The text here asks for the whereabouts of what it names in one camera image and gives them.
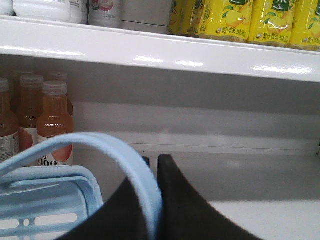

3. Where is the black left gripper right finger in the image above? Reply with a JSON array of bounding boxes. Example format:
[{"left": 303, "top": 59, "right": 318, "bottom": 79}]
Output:
[{"left": 157, "top": 154, "right": 258, "bottom": 240}]

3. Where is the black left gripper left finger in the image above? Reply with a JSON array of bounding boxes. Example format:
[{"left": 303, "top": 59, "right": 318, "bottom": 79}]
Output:
[{"left": 56, "top": 156, "right": 156, "bottom": 240}]

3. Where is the light blue plastic basket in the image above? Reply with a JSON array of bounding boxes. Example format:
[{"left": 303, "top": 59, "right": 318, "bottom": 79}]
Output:
[{"left": 0, "top": 132, "right": 163, "bottom": 240}]

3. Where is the yellow pear drink bottle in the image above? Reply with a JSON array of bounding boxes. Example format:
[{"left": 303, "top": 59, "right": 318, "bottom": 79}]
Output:
[
  {"left": 287, "top": 0, "right": 320, "bottom": 51},
  {"left": 247, "top": 0, "right": 296, "bottom": 47},
  {"left": 198, "top": 0, "right": 253, "bottom": 43}
]

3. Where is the white peach drink bottle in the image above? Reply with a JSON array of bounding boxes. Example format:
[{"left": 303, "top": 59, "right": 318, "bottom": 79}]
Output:
[
  {"left": 88, "top": 0, "right": 123, "bottom": 28},
  {"left": 13, "top": 0, "right": 72, "bottom": 22}
]

